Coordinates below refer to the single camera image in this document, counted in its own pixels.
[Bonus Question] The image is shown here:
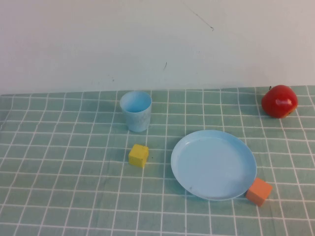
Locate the red apple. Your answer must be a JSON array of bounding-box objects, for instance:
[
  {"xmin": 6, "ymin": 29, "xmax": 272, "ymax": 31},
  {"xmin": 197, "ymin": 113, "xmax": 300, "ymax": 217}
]
[{"xmin": 261, "ymin": 85, "xmax": 298, "ymax": 119}]

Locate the light blue plastic cup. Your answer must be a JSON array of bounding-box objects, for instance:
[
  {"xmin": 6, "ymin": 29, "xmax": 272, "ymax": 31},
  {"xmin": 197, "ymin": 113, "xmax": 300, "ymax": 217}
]
[{"xmin": 120, "ymin": 90, "xmax": 153, "ymax": 133}]

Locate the yellow cube block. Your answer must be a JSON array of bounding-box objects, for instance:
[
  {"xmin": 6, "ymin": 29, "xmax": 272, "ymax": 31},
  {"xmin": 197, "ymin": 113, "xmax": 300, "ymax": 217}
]
[{"xmin": 128, "ymin": 144, "xmax": 150, "ymax": 169}]

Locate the light blue plastic plate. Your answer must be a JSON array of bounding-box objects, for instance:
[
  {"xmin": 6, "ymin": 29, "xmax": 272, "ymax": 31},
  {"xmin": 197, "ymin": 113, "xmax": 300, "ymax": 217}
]
[{"xmin": 170, "ymin": 129, "xmax": 257, "ymax": 201}]

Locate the orange cube block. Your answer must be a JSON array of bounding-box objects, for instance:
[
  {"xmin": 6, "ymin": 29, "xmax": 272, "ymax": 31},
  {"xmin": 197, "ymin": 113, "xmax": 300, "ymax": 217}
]
[{"xmin": 246, "ymin": 177, "xmax": 273, "ymax": 207}]

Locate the green white checkered tablecloth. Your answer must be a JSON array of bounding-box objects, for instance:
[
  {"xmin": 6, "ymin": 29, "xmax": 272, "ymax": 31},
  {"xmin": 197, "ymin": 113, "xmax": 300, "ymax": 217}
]
[{"xmin": 0, "ymin": 85, "xmax": 315, "ymax": 236}]

